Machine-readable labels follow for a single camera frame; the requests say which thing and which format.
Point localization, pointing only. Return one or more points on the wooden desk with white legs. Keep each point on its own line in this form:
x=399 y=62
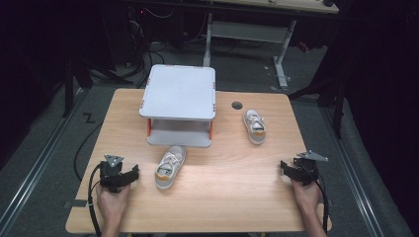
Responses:
x=250 y=31

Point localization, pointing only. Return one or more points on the white two-tier shoe rack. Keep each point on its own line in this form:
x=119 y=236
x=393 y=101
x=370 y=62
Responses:
x=179 y=92

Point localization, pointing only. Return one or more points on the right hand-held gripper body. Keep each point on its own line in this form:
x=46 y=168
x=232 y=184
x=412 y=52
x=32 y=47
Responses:
x=306 y=171

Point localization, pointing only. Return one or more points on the person's right hand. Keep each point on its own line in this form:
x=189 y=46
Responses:
x=307 y=196

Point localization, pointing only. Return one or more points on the black metal stand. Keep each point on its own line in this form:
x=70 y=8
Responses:
x=332 y=98
x=70 y=89

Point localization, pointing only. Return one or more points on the white and orange small shoe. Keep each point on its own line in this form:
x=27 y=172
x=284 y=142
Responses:
x=254 y=126
x=170 y=166

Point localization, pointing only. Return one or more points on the person's left hand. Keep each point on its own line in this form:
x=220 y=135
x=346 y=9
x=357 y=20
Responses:
x=112 y=202

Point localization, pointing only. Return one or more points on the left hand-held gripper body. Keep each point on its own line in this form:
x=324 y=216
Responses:
x=110 y=176

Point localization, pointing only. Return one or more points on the metal floor rail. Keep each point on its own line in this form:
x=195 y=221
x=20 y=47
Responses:
x=36 y=164
x=355 y=177

